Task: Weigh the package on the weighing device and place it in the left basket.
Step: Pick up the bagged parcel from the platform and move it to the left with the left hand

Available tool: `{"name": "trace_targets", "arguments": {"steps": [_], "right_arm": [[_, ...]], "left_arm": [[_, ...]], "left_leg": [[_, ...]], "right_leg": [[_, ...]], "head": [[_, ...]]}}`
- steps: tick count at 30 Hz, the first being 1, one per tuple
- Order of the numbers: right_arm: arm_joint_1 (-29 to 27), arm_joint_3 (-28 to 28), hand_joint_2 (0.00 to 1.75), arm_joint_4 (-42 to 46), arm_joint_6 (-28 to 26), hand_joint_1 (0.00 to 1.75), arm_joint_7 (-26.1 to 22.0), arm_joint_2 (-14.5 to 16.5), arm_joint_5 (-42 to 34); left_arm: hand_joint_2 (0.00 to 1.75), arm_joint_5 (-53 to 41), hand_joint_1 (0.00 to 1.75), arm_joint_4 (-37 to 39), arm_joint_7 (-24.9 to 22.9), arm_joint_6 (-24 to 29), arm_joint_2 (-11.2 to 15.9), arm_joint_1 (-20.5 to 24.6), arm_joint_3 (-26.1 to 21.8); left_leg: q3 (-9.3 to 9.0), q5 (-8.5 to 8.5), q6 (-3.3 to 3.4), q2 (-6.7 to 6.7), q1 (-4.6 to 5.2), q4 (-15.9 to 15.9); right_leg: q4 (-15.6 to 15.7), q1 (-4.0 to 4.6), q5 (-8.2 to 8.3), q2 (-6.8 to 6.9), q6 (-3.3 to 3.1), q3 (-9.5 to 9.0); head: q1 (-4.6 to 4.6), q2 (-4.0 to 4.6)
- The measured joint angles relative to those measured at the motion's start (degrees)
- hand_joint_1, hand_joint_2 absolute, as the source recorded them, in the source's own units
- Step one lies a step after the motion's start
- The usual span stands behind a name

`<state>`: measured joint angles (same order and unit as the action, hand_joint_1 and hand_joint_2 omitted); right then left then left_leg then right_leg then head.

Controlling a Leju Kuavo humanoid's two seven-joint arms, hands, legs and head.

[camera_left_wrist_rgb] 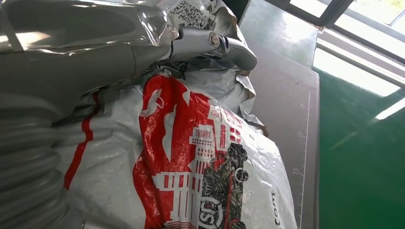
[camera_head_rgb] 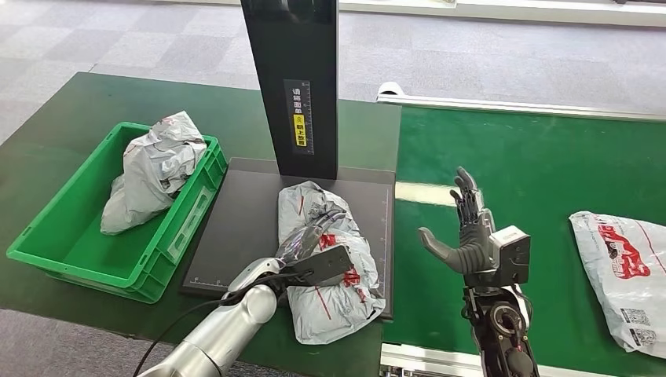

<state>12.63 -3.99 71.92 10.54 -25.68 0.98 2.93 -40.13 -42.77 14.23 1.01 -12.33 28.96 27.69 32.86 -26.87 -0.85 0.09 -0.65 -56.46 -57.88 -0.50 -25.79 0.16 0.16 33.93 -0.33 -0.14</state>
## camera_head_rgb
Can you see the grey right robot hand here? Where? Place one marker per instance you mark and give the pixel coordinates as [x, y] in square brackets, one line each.
[473, 249]

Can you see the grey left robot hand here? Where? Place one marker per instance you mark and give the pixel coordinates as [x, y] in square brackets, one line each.
[304, 242]

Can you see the grey mailer package red stripe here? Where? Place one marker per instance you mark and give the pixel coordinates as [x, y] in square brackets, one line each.
[333, 312]

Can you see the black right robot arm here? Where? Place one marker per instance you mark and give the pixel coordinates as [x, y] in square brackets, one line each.
[499, 333]

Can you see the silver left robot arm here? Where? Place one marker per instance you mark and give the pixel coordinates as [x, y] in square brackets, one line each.
[229, 328]

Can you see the white mailer package red logo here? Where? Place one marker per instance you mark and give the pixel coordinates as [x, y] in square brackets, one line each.
[619, 291]

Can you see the crumpled grey mailer package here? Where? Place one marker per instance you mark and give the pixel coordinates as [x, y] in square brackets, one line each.
[153, 166]

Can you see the green plastic basket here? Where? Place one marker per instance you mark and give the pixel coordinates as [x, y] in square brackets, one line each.
[78, 244]

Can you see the black scale platform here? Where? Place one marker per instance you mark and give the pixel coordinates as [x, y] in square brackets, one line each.
[244, 224]

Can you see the green conveyor belt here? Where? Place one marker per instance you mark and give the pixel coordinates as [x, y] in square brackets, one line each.
[546, 166]

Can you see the yellow and black column label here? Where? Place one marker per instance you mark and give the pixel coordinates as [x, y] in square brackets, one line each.
[299, 117]

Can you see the black scale column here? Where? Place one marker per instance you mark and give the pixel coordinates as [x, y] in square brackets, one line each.
[291, 47]

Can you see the white background ledge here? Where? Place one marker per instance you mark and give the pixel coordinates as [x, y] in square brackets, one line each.
[520, 11]

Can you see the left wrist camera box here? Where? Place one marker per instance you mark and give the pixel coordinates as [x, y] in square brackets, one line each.
[328, 263]

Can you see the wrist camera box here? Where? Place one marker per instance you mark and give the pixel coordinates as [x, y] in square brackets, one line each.
[328, 263]
[512, 252]

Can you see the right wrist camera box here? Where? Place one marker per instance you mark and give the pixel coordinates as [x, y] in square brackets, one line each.
[512, 252]

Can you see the aluminium conveyor side rail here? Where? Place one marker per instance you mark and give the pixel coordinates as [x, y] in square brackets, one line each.
[520, 106]
[426, 361]

